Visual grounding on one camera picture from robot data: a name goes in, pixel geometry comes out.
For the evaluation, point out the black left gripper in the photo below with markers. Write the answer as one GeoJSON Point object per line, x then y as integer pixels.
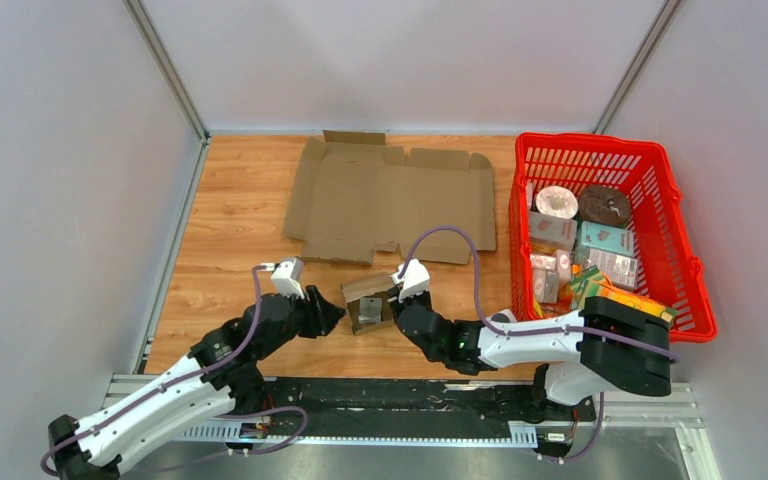
{"type": "Point", "coordinates": [324, 315]}

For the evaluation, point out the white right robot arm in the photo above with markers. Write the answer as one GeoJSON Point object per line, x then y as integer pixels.
{"type": "Point", "coordinates": [605, 346]}

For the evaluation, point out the pink white small packet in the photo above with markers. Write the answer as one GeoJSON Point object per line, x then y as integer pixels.
{"type": "Point", "coordinates": [550, 274]}

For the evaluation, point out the large flat cardboard sheet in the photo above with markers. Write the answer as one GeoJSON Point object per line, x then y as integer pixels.
{"type": "Point", "coordinates": [355, 195]}

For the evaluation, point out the white printed snack box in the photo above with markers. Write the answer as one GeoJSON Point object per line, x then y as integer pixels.
{"type": "Point", "coordinates": [620, 269]}

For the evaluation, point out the white tissue roll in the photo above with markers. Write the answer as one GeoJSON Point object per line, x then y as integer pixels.
{"type": "Point", "coordinates": [556, 201]}

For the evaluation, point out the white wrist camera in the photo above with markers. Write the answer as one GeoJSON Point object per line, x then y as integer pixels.
{"type": "Point", "coordinates": [285, 276]}
{"type": "Point", "coordinates": [411, 279]}

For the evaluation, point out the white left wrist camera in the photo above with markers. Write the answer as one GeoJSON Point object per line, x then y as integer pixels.
{"type": "Point", "coordinates": [285, 276]}

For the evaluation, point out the teal snack box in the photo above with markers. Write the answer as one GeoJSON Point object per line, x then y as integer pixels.
{"type": "Point", "coordinates": [611, 239]}

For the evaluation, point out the pink grey snack box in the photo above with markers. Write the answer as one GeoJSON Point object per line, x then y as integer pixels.
{"type": "Point", "coordinates": [547, 233]}

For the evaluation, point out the white bottle black cap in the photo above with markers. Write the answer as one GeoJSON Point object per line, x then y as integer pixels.
{"type": "Point", "coordinates": [505, 316]}

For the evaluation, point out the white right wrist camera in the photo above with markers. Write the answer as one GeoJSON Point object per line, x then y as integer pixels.
{"type": "Point", "coordinates": [411, 279]}

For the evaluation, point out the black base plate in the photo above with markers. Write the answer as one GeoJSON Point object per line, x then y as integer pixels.
{"type": "Point", "coordinates": [406, 410]}

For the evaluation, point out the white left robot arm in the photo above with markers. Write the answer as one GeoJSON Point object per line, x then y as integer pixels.
{"type": "Point", "coordinates": [218, 377]}

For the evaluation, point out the small brown cardboard box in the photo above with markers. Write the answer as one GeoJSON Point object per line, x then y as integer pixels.
{"type": "Point", "coordinates": [375, 285]}

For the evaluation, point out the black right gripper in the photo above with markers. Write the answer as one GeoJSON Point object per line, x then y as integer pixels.
{"type": "Point", "coordinates": [425, 297]}

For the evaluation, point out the brown round chocolate pastry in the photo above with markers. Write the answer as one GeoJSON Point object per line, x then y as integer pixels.
{"type": "Point", "coordinates": [604, 205]}

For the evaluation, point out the green snack packet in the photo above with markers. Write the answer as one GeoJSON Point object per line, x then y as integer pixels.
{"type": "Point", "coordinates": [580, 284]}

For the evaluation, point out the yellow orange snack box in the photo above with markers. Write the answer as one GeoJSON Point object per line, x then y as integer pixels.
{"type": "Point", "coordinates": [638, 302]}

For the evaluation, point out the red plastic basket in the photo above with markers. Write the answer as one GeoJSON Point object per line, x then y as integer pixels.
{"type": "Point", "coordinates": [670, 272]}

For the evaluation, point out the small white paper tag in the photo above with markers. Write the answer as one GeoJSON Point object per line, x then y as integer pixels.
{"type": "Point", "coordinates": [370, 311]}

